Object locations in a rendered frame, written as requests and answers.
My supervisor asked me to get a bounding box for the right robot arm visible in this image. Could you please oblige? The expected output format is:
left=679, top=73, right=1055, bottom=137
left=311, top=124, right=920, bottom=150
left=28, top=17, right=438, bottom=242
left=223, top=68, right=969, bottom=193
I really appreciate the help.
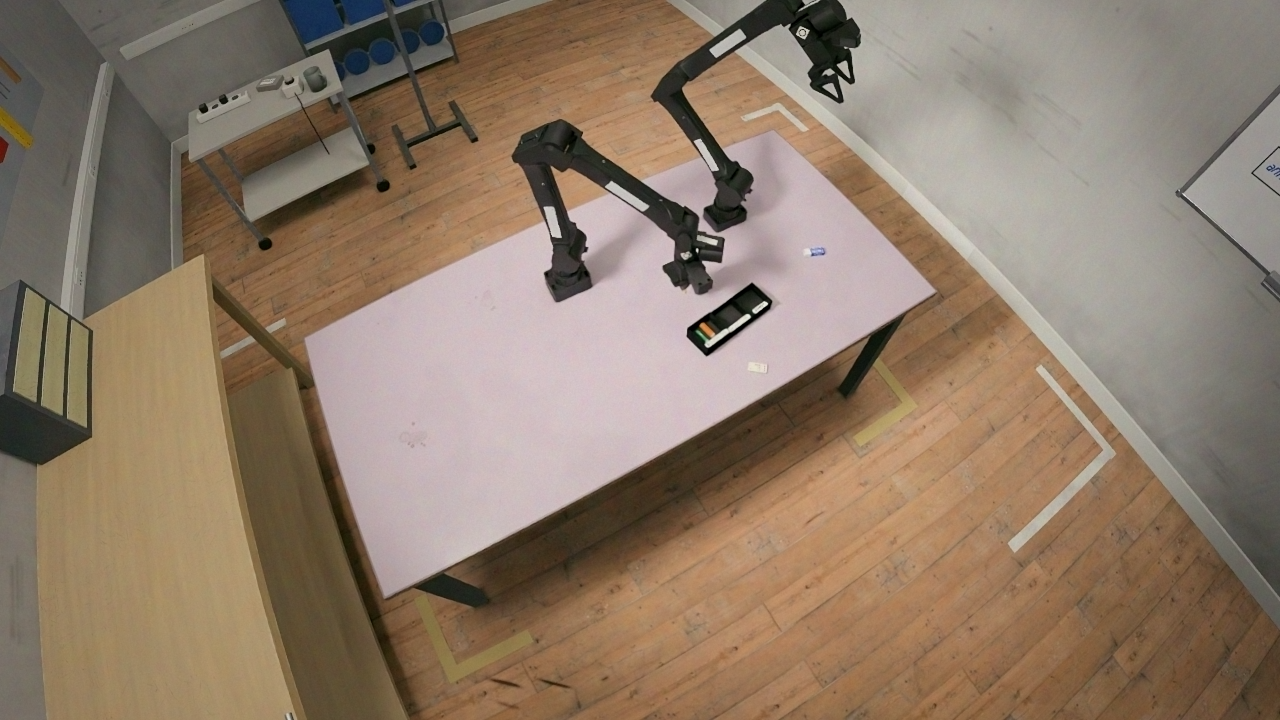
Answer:
left=511, top=119, right=724, bottom=296

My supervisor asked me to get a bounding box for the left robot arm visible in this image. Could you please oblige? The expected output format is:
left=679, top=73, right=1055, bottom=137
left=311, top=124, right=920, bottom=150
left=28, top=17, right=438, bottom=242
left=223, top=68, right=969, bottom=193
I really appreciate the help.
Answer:
left=652, top=0, right=861, bottom=228

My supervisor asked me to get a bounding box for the black bin rack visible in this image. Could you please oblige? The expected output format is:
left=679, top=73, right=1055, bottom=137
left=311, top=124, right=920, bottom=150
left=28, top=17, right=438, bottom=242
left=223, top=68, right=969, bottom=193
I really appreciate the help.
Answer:
left=686, top=283, right=772, bottom=356

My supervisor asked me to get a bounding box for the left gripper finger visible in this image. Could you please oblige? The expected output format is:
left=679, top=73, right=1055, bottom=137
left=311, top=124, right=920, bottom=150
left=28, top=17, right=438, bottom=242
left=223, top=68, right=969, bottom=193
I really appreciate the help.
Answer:
left=812, top=72, right=844, bottom=104
left=829, top=51, right=855, bottom=85

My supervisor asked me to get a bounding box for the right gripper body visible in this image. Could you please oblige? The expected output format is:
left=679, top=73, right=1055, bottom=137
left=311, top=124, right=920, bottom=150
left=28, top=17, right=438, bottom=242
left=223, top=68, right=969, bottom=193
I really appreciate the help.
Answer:
left=662, top=256, right=707, bottom=288

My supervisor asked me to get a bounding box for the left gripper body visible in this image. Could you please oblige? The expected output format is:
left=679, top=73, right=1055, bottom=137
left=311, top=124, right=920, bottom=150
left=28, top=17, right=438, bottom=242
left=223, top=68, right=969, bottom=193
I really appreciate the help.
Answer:
left=801, top=33, right=850, bottom=87

